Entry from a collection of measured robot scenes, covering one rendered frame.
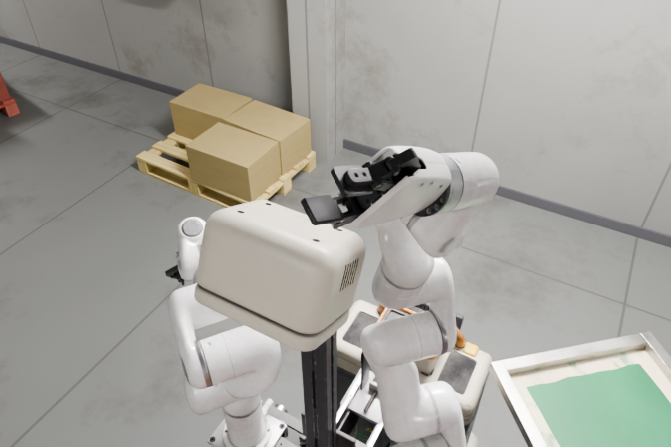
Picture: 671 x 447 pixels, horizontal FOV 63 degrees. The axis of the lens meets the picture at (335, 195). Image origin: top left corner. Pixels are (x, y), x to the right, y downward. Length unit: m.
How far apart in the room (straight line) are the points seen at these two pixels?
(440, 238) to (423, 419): 0.50
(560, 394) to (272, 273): 1.39
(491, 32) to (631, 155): 1.16
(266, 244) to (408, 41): 3.28
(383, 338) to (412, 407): 0.18
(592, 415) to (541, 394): 0.15
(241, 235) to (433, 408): 0.58
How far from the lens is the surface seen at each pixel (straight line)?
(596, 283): 3.77
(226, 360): 1.03
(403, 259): 0.88
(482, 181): 0.71
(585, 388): 2.02
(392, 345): 1.02
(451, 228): 0.74
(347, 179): 0.52
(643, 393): 2.08
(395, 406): 1.13
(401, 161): 0.55
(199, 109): 4.35
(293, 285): 0.72
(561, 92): 3.76
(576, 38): 3.62
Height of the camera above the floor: 2.52
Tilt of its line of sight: 39 degrees down
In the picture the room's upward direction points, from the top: straight up
